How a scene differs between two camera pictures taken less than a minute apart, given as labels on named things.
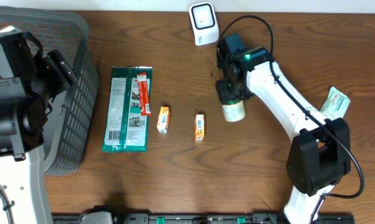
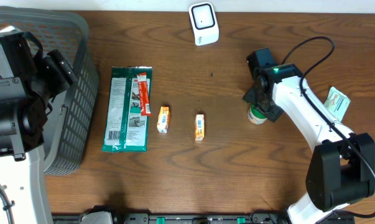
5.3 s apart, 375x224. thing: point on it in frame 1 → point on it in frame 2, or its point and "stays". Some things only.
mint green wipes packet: x=336 y=104 stays
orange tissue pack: x=199 y=127 stays
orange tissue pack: x=163 y=119 stays
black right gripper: x=225 y=96 → x=272 y=114
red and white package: x=145 y=104 stays
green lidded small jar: x=234 y=111 → x=255 y=116
